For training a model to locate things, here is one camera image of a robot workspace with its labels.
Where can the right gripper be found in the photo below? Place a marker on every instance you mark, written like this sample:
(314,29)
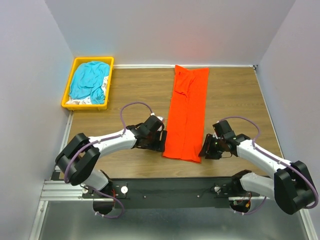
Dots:
(213,147)

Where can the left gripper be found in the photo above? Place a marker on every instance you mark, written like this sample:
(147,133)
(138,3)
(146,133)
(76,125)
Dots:
(155,141)

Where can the orange t shirt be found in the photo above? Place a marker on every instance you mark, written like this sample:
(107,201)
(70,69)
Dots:
(186,116)

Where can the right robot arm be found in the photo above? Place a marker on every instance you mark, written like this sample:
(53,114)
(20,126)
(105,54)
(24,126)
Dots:
(289,184)

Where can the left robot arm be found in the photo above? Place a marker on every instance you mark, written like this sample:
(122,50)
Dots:
(78,158)

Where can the white t shirt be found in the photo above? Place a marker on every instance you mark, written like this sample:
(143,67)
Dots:
(90,91)

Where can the light blue t shirt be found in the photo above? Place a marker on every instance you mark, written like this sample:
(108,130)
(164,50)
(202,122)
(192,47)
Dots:
(91,69)

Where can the yellow plastic bin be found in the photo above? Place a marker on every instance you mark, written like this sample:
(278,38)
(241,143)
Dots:
(76,63)

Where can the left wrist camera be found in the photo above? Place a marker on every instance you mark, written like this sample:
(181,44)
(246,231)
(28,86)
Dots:
(159,117)

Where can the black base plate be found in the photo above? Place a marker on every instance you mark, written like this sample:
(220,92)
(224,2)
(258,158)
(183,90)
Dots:
(178,192)

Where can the aluminium frame rail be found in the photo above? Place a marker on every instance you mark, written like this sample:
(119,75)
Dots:
(80,212)

